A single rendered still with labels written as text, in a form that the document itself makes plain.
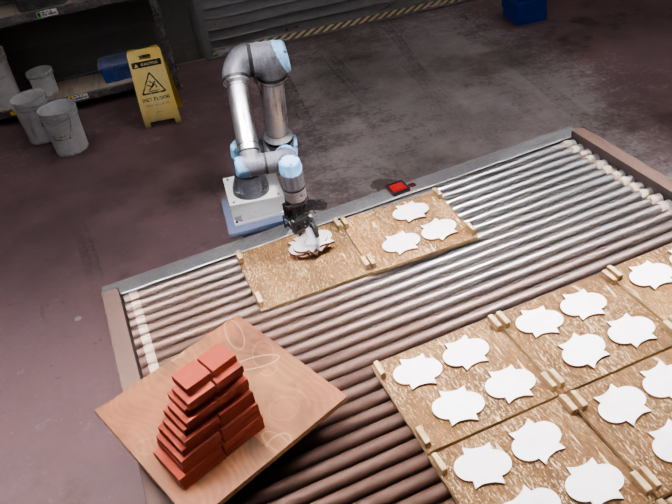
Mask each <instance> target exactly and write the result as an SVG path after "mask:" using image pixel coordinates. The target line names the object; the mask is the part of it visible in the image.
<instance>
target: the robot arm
mask: <svg viewBox="0 0 672 504"><path fill-rule="evenodd" d="M290 71H291V66H290V62H289V58H288V54H287V50H286V46H285V43H284V42H283V41H282V40H269V41H262V42H254V43H247V44H240V45H238V46H236V47H235V48H233V49H232V50H231V51H230V53H229V54H228V56H227V57H226V59H225V62H224V65H223V69H222V81H223V85H224V87H226V88H227V92H228V98H229V104H230V110H231V116H232V121H233V127H234V133H235V140H234V141H233V142H232V143H231V145H230V152H231V153H230V156H231V159H232V164H233V170H234V181H233V187H232V189H233V194H234V196H235V197H237V198H239V199H242V200H254V199H258V198H261V197H263V196H264V195H266V194H267V193H268V191H269V183H268V181H267V179H266V177H265V175H266V174H273V173H279V172H280V176H281V180H282V185H283V190H284V195H285V199H286V202H284V203H282V207H283V211H284V215H283V216H282V218H283V223H284V227H285V228H286V227H290V230H289V231H288V234H292V233H294V234H296V235H297V236H298V237H300V236H301V235H302V232H304V231H305V229H306V228H307V229H306V235H307V238H306V240H305V241H304V243H305V245H306V246H310V245H314V244H315V245H316V248H317V250H320V238H319V232H318V228H317V225H316V223H315V222H314V219H313V217H312V214H311V213H310V212H309V211H310V210H326V208H327V204H328V203H326V202H325V201H324V200H322V199H310V200H307V194H306V188H305V182H304V177H303V171H302V164H301V162H300V159H299V157H298V147H297V146H298V144H297V138H296V135H295V134H293V133H292V131H291V130H290V129H288V120H287V109H286V99H285V88H284V81H285V80H286V78H287V73H289V72H290ZM255 76H256V80H257V81H258V82H259V83H261V89H262V97H263V105H264V113H265V122H266V130H267V131H266V132H265V133H264V138H263V139H258V138H257V133H256V128H255V122H254V116H253V111H252V105H251V99H250V94H249V88H248V84H249V83H250V77H255ZM284 219H286V220H287V222H288V223H287V224H285V221H284ZM308 226H309V227H310V228H308Z"/></svg>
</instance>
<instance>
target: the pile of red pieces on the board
mask: <svg viewBox="0 0 672 504"><path fill-rule="evenodd" d="M243 372H244V369H243V365H241V364H240V363H239V362H238V361H237V358H236V355H235V354H234V353H233V352H231V351H230V350H229V349H227V348H226V347H225V346H224V345H222V344H221V343H220V342H219V343H217V344H216V345H214V346H213V347H211V348H210V349H209V350H207V351H206V352H204V353H203V354H202V355H200V356H199V357H197V360H195V359H194V360H193V361H191V362H190V363H188V364H187V365H185V366H184V367H183V368H181V369H180V370H178V371H177V372H175V373H174V374H173V375H171V377H172V379H173V381H174V383H175V384H176V385H175V386H173V387H172V388H171V389H172V390H170V391H169V392H168V393H167V395H168V397H169V399H170V400H171V402H170V403H168V404H167V407H166V408H164V409H163V412H164V414H165V416H166V417H165V418H164V419H162V421H163V423H162V424H161V425H159V426H158V429H159V431H160V433H159V434H158V435H156V438H157V443H158V445H159V447H158V448H157V449H156V450H154V451H153V453H154V455H155V457H156V458H157V459H158V461H159V462H160V463H161V464H162V465H163V466H164V467H165V468H166V469H167V470H168V471H169V473H170V474H171V475H172V476H173V477H174V478H175V479H176V480H177V481H178V482H179V484H180V485H181V486H182V487H183V488H184V489H185V490H186V489H188V488H189V487H190V486H192V485H193V484H194V483H195V482H197V481H198V480H199V479H200V478H202V477H203V476H204V475H206V474H207V473H208V472H209V471H211V470H212V469H213V468H214V467H216V466H217V465H218V464H219V463H221V462H222V461H223V460H225V459H226V457H225V455H226V456H227V457H228V456H229V455H231V454H232V453H233V452H234V451H236V450H237V449H238V448H239V447H241V446H242V445H243V444H245V443H246V442H247V441H248V440H250V439H251V438H252V437H253V436H255V435H256V434H257V433H258V432H260V431H261V430H262V429H264V428H265V425H264V422H263V417H262V415H261V414H260V411H259V407H258V404H257V403H256V402H255V398H254V395H253V392H252V391H251V390H250V389H249V382H248V379H247V378H246V377H245V376H244V375H243Z"/></svg>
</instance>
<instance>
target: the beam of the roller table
mask: <svg viewBox="0 0 672 504"><path fill-rule="evenodd" d="M572 130H574V129H573V128H572V127H570V126H568V127H566V128H563V129H560V130H557V131H554V132H551V133H548V134H545V135H542V136H539V137H536V138H534V139H531V140H528V141H525V142H522V143H519V144H516V145H513V146H510V147H507V148H504V149H502V150H499V151H496V152H493V153H490V154H487V155H484V156H481V157H478V158H475V159H472V160H470V161H467V162H464V163H461V164H458V165H455V166H452V167H449V168H446V169H443V170H440V171H438V172H435V173H432V174H429V175H426V176H423V177H420V178H417V179H414V180H411V181H409V182H406V184H407V185H408V184H409V183H415V184H416V186H414V187H410V191H409V192H407V193H404V194H401V195H398V196H395V197H393V196H392V195H391V194H390V192H389V191H388V190H387V189H385V190H382V191H379V192H377V193H374V194H371V195H368V196H365V197H362V198H359V199H356V200H353V201H350V202H347V203H345V204H342V205H339V206H336V207H333V208H330V209H327V210H324V211H321V212H318V213H315V214H313V215H312V217H313V219H314V222H315V223H316V225H317V227H320V226H323V225H326V224H329V223H332V222H333V218H335V217H337V219H338V220H340V217H341V216H344V217H345V218H347V217H350V216H353V215H356V214H359V213H362V212H365V211H367V210H370V209H373V208H376V207H379V206H382V205H385V204H388V203H390V202H393V201H396V200H399V199H402V198H405V197H408V196H410V195H413V194H416V193H419V192H422V191H425V190H428V189H430V188H432V187H436V186H439V185H442V184H445V183H448V182H451V181H453V180H456V179H459V178H462V177H465V176H468V175H471V174H473V173H476V172H479V171H482V170H485V169H488V168H491V167H493V166H496V165H499V164H502V163H505V162H508V161H511V160H514V159H516V158H519V157H522V156H525V155H528V154H531V153H534V152H536V151H539V150H542V149H545V148H548V147H551V146H554V145H556V144H559V143H561V142H563V141H565V140H571V132H572ZM289 230H290V227H286V228H285V227H284V224H283V225H281V226H278V227H275V228H272V229H269V230H266V231H263V232H260V233H257V234H254V235H251V236H249V237H246V238H243V239H240V240H237V241H234V242H231V243H228V244H225V245H222V246H219V247H217V248H214V249H211V250H208V251H205V252H202V253H199V254H196V255H193V256H190V257H187V258H185V259H182V260H179V261H176V262H173V263H170V264H167V265H164V266H161V267H158V268H155V269H153V270H150V271H147V272H144V273H141V274H138V275H135V276H132V277H129V278H126V279H123V280H121V281H118V282H115V283H112V284H109V285H106V286H103V287H102V290H103V292H106V291H108V290H111V289H114V288H118V289H119V291H120V294H121V296H122V298H123V296H124V295H127V294H129V293H130V292H133V291H136V290H137V291H138V290H141V289H144V288H147V287H150V286H153V285H156V284H158V283H161V282H164V281H167V280H170V279H173V278H176V277H179V276H181V275H184V274H187V273H190V272H193V271H196V270H199V269H201V268H204V267H207V266H210V265H213V264H216V263H219V262H221V261H224V260H227V259H230V258H233V257H236V253H235V251H236V250H240V252H241V253H242V252H245V251H248V250H251V249H254V248H257V247H260V246H263V245H266V244H269V243H272V242H275V241H278V240H281V239H284V238H287V237H290V236H293V235H296V234H294V233H292V234H288V231H289Z"/></svg>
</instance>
